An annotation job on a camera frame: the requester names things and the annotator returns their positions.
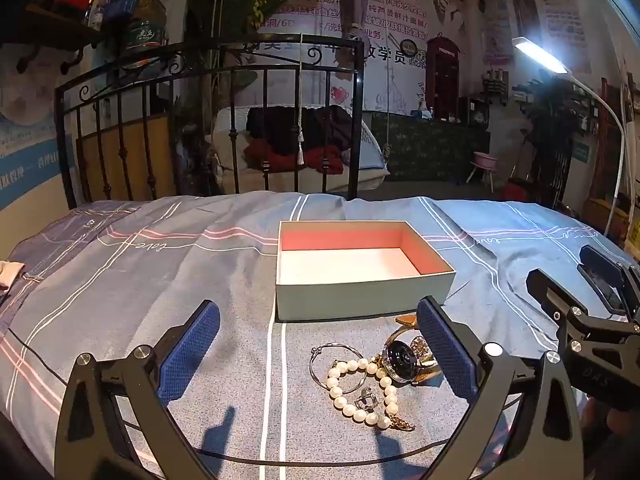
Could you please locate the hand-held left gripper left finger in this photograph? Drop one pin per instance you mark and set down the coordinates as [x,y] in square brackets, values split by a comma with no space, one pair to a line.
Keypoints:
[192,350]

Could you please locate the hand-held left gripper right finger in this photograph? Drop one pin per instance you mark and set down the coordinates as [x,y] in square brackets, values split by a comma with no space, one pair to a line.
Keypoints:
[445,352]

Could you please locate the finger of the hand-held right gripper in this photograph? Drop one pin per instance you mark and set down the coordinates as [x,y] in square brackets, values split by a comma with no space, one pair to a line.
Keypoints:
[597,265]
[547,292]

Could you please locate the small gold charm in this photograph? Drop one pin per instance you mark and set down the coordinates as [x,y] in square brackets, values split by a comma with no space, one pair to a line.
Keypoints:
[401,424]

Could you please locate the grey box with pink inside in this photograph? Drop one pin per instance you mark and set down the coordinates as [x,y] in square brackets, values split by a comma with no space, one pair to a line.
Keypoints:
[350,300]

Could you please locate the thin silver bangle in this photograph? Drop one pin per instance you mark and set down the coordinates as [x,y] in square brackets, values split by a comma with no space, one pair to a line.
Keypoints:
[314,367]

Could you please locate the blue-grey plaid bed sheet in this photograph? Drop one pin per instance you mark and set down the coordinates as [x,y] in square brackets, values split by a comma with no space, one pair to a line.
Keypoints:
[150,285]

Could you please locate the red bin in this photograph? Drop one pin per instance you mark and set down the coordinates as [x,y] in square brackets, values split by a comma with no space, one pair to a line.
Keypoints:
[513,191]

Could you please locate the pink stool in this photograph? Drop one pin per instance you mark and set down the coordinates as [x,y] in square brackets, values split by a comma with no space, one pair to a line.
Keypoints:
[484,160]

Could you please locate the green floral covered counter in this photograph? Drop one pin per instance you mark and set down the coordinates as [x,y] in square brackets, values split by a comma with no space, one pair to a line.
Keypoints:
[430,150]

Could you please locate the pink cloth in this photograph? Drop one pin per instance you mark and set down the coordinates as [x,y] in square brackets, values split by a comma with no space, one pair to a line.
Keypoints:
[10,276]

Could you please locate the yellow wooden board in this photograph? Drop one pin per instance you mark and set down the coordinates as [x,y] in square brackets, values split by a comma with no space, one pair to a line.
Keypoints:
[130,160]

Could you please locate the sofa with clothes pile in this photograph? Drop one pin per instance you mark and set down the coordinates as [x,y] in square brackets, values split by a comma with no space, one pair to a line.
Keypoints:
[230,150]

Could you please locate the red clothing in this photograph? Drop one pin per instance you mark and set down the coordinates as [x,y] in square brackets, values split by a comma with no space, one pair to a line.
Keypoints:
[260,152]

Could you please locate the light blue pillow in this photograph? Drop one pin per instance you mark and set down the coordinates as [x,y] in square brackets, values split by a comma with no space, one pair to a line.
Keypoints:
[375,150]

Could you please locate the white desk lamp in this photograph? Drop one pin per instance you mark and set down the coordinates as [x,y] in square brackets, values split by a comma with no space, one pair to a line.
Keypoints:
[540,55]

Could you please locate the black clothing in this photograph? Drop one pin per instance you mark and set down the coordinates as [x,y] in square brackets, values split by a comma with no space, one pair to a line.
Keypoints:
[280,130]

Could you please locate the red phone booth cabinet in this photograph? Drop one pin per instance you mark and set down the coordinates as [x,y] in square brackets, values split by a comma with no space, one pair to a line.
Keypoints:
[442,75]

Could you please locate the green round tin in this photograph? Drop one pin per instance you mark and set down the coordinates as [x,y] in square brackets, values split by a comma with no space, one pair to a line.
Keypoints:
[145,35]

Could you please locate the blue boxes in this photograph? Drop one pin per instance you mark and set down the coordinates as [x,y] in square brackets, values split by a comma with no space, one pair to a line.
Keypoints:
[120,4]

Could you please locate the wall poster with face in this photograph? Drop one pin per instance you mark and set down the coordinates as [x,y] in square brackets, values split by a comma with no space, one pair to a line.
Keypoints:
[562,15]
[492,20]

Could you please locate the blue and white wall poster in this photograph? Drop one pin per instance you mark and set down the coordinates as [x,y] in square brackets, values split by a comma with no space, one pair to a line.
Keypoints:
[25,150]

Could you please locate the black iron bed frame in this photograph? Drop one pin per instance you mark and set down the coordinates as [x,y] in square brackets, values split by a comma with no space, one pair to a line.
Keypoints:
[175,60]

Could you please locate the large printed wall banner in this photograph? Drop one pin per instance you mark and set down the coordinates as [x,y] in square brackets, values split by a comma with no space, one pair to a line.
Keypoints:
[390,5]

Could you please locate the wooden wall shelf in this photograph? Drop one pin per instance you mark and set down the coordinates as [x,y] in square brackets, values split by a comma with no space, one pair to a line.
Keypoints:
[60,27]

